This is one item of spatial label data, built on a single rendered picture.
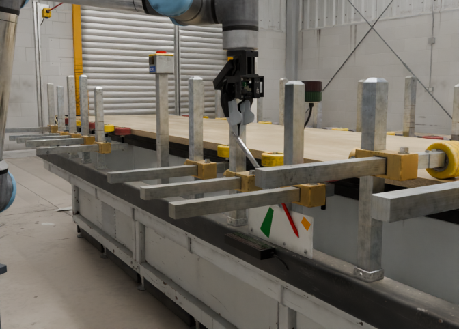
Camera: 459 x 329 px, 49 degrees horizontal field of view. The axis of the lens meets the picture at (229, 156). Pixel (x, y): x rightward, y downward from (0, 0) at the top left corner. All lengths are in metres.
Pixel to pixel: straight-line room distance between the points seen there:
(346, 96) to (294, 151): 9.41
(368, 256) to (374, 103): 0.31
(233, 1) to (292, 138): 0.36
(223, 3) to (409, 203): 0.76
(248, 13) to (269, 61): 10.15
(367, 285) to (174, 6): 0.71
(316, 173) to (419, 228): 0.45
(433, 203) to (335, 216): 0.77
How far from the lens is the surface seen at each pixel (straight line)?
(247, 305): 1.97
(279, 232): 1.28
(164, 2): 1.15
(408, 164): 1.00
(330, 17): 11.06
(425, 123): 9.51
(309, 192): 1.17
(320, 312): 1.27
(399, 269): 1.33
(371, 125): 1.03
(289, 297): 1.35
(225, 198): 1.07
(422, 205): 0.68
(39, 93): 3.83
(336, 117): 10.80
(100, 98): 2.55
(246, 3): 1.25
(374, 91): 1.03
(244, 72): 1.23
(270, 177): 0.82
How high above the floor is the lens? 1.09
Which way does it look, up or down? 7 degrees down
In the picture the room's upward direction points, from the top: straight up
